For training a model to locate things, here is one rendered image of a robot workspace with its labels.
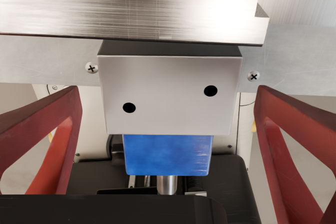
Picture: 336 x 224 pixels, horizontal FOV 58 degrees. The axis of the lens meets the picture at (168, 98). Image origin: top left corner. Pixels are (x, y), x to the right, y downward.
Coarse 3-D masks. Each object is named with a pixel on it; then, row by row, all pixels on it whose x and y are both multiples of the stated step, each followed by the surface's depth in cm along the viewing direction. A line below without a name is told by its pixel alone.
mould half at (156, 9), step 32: (0, 0) 6; (32, 0) 6; (64, 0) 6; (96, 0) 6; (128, 0) 6; (160, 0) 6; (192, 0) 6; (224, 0) 6; (256, 0) 6; (0, 32) 6; (32, 32) 6; (64, 32) 6; (96, 32) 6; (128, 32) 6; (160, 32) 6; (192, 32) 6; (224, 32) 6; (256, 32) 6
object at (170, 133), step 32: (128, 64) 10; (160, 64) 10; (192, 64) 10; (224, 64) 10; (128, 96) 11; (160, 96) 11; (192, 96) 11; (224, 96) 11; (128, 128) 12; (160, 128) 12; (192, 128) 12; (224, 128) 12; (128, 160) 15; (160, 160) 15; (192, 160) 15; (160, 192) 18
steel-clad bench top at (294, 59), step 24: (288, 24) 15; (0, 48) 16; (24, 48) 16; (48, 48) 16; (72, 48) 16; (96, 48) 16; (240, 48) 16; (264, 48) 16; (288, 48) 16; (312, 48) 16; (0, 72) 17; (24, 72) 17; (48, 72) 17; (72, 72) 17; (96, 72) 17; (240, 72) 17; (264, 72) 17; (288, 72) 17; (312, 72) 17
